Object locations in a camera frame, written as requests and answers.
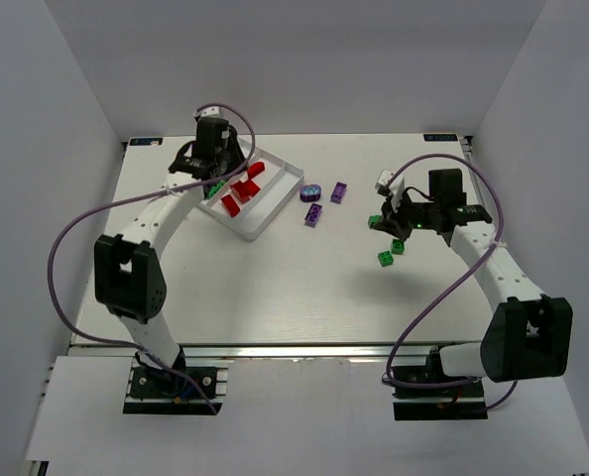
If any red small lego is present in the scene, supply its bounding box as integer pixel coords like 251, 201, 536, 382
230, 181, 250, 203

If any white divided sorting tray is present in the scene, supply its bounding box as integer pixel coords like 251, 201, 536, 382
197, 146, 304, 242

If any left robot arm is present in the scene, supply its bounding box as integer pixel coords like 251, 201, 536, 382
94, 106, 245, 388

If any green lego with triangle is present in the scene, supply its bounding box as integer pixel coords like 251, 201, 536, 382
391, 239, 405, 255

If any left blue table label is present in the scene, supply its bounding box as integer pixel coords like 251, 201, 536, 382
128, 137, 163, 147

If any red tall lego in tray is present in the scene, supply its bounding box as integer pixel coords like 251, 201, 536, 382
238, 179, 261, 203

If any green 2x4 lego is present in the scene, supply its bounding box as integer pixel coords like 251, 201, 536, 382
205, 180, 226, 199

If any small green lego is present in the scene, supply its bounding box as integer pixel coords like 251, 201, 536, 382
368, 214, 382, 229

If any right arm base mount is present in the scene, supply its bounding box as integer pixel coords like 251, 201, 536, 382
382, 347, 488, 421

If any right blue table label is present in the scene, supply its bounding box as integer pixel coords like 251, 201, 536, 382
422, 133, 458, 142

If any green lego brick right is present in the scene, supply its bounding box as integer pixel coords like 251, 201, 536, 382
377, 251, 394, 267

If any purple round flower lego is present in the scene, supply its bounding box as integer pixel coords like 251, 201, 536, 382
299, 183, 322, 203

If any purple lego brick right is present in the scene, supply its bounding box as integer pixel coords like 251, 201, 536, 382
330, 181, 347, 204

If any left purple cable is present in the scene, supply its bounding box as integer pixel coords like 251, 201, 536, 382
47, 102, 257, 416

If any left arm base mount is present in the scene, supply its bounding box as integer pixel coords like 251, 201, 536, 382
122, 356, 228, 417

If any purple lego brick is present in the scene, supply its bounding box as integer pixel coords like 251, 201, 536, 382
304, 203, 322, 227
330, 181, 347, 204

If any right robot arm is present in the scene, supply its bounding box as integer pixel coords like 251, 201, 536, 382
373, 169, 573, 389

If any blue table label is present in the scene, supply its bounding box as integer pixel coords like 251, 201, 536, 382
422, 133, 458, 142
128, 137, 163, 147

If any red sloped lego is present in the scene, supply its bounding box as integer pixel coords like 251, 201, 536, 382
246, 161, 266, 179

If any purple lego brick left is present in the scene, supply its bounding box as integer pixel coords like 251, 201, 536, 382
304, 203, 322, 227

